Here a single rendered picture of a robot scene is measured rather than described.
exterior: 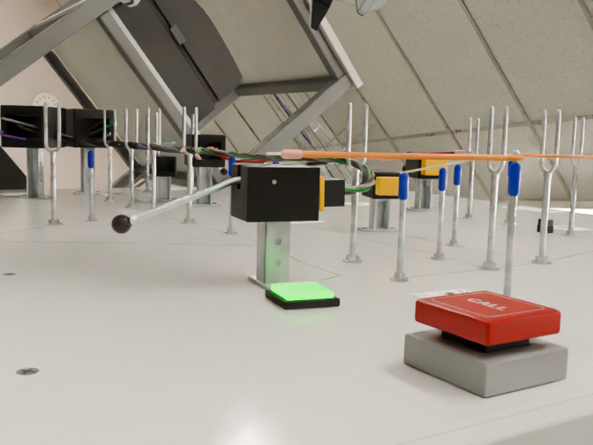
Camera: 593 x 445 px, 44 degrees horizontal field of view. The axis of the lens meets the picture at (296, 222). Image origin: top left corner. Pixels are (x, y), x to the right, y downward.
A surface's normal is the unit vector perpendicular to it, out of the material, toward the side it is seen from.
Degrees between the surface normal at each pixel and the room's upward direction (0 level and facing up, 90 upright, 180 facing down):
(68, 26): 90
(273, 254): 98
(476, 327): 142
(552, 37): 179
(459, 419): 52
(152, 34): 90
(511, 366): 90
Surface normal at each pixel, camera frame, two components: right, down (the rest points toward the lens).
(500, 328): 0.52, 0.12
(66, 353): 0.03, -0.99
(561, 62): -0.67, 0.65
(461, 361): -0.85, 0.04
